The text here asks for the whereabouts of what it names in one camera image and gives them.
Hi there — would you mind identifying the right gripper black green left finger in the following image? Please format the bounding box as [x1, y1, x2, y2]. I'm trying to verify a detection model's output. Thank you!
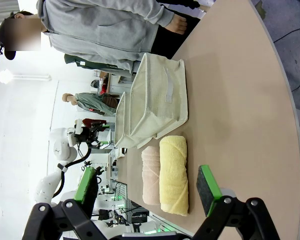
[21, 166, 108, 240]

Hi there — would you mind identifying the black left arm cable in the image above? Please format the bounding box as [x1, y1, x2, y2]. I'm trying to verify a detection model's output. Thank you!
[52, 142, 93, 199]

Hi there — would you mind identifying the small white box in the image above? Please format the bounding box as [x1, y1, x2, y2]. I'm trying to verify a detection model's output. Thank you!
[114, 147, 128, 160]

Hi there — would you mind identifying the pink towel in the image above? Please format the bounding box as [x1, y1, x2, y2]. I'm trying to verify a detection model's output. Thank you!
[141, 145, 162, 206]

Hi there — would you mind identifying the person's left forearm grey sleeve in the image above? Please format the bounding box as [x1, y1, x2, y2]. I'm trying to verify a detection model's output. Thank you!
[137, 0, 176, 28]

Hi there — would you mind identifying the person in grey-green coat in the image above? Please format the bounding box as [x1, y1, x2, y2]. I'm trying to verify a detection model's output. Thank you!
[61, 92, 121, 116]

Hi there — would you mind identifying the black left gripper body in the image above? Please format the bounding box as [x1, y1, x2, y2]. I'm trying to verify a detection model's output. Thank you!
[74, 124, 100, 146]

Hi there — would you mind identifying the person in grey hoodie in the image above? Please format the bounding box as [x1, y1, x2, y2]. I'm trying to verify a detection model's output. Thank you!
[0, 0, 211, 75]

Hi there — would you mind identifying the person's left hand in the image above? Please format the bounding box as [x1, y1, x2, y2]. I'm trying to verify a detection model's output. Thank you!
[164, 15, 188, 35]

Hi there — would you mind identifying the person in dark green jacket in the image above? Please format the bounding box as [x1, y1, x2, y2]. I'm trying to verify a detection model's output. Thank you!
[64, 53, 133, 76]

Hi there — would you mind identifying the beige fabric basket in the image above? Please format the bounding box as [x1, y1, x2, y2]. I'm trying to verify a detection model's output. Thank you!
[128, 52, 190, 149]
[114, 91, 141, 150]

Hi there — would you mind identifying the yellow towel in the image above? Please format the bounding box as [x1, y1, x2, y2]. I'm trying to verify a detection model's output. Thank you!
[159, 135, 190, 217]

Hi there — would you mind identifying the bright round ceiling lamp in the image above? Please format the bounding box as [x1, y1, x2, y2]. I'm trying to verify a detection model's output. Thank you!
[0, 69, 14, 85]

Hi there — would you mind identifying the right gripper black green right finger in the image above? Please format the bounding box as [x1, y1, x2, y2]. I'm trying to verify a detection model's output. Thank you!
[193, 164, 281, 240]

